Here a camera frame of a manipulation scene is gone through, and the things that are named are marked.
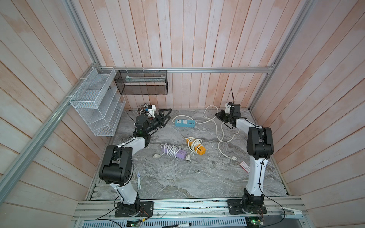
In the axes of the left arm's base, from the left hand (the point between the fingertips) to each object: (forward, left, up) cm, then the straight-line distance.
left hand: (172, 114), depth 83 cm
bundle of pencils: (+15, +22, -10) cm, 29 cm away
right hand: (+17, -32, -16) cm, 39 cm away
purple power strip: (-16, -6, -19) cm, 26 cm away
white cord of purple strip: (-14, +1, -18) cm, 23 cm away
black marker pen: (-52, -6, -24) cm, 58 cm away
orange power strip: (-12, -18, -19) cm, 29 cm away
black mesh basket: (+32, +23, +1) cm, 40 cm away
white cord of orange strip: (-6, -17, -20) cm, 27 cm away
